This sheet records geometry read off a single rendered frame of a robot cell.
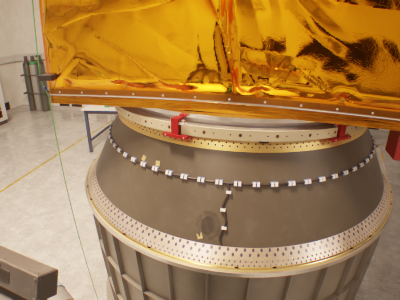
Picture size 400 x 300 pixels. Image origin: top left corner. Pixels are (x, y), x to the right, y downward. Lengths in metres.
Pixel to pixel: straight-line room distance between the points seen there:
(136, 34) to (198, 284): 1.19
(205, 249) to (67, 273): 2.00
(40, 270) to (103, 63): 1.16
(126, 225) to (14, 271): 1.16
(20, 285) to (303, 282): 1.33
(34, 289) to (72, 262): 2.83
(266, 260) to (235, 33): 0.96
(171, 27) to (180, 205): 0.78
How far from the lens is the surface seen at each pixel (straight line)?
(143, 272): 1.64
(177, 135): 1.29
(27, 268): 0.38
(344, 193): 1.51
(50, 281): 0.38
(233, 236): 1.30
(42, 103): 9.27
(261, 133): 1.23
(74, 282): 2.99
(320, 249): 1.43
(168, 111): 1.36
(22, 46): 9.84
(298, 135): 1.28
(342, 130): 1.42
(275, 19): 1.20
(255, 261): 1.32
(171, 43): 1.27
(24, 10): 9.70
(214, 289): 1.47
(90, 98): 1.58
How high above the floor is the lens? 2.11
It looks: 23 degrees down
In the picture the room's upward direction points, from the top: straight up
